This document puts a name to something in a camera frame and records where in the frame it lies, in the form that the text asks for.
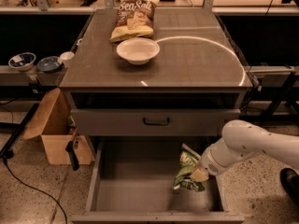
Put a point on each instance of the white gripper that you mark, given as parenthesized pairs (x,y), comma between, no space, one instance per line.
(207,162)

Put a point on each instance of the green jalapeno chip bag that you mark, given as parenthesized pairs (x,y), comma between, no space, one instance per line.
(185,179)

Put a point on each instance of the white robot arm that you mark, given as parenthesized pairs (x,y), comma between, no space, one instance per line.
(239,141)

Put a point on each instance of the open grey lower drawer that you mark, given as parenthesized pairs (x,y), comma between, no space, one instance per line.
(132,184)

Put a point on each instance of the grey drawer cabinet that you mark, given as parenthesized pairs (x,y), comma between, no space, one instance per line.
(196,67)

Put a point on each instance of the black bag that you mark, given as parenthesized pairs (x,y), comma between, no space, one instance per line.
(290,182)

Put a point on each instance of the grey upper drawer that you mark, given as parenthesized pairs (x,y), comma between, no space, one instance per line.
(128,122)

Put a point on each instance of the brown sea salt chip bag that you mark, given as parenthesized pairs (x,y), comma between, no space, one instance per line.
(134,18)

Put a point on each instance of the cardboard box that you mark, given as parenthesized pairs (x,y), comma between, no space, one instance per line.
(52,123)

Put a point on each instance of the small white cup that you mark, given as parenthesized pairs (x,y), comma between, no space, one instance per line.
(66,57)

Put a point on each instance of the dark blue bowl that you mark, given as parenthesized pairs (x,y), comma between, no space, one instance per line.
(49,64)

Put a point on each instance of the blue and white bowl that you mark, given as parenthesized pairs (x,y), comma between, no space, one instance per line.
(23,61)

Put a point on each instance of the black drawer handle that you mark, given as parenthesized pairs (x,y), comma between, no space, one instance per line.
(149,122)

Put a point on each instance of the black handled tool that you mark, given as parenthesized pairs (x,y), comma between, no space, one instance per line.
(71,152)

